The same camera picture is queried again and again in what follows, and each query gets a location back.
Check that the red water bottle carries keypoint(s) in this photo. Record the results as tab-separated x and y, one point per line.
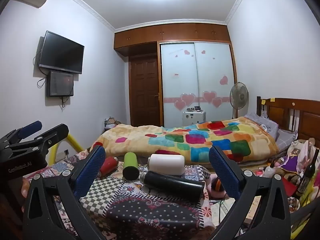
109	166

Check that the dark wine bottle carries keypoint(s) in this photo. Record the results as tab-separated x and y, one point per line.
307	175

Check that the black water bottle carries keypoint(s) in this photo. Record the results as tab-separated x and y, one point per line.
172	183

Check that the yellow pipe frame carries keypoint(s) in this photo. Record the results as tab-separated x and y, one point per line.
75	143

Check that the clear plastic bottle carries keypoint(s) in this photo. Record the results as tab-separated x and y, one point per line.
270	172

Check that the white water bottle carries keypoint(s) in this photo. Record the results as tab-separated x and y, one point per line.
167	164

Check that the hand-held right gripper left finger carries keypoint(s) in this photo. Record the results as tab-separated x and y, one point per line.
90	168

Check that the wall-mounted black television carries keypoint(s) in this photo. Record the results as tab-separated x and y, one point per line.
61	52

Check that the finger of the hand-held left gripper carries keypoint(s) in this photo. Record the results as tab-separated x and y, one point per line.
53	133
30	127

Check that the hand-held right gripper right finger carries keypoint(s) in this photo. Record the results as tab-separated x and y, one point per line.
222	170

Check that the small black wall monitor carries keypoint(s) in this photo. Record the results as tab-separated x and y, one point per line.
60	83

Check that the small white cabinet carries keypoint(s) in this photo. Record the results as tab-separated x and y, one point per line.
193	117

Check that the wooden bed headboard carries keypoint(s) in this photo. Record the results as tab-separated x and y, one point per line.
307	120

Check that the printed tote bag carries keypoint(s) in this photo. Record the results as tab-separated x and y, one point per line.
296	155

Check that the grey plaid pillow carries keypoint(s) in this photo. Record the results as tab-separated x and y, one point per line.
286	138

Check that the standing fan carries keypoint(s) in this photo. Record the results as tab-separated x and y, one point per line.
239	95

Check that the brown wooden door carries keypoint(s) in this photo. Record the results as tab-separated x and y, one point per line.
145	92

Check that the green cup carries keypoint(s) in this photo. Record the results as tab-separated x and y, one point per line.
130	165

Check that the patterned quilt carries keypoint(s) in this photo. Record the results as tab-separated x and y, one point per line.
140	212

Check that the colourful checked blanket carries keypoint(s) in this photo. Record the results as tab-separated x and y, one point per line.
175	135

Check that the wooden wardrobe with glass doors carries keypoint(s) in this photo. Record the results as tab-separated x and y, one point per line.
200	80

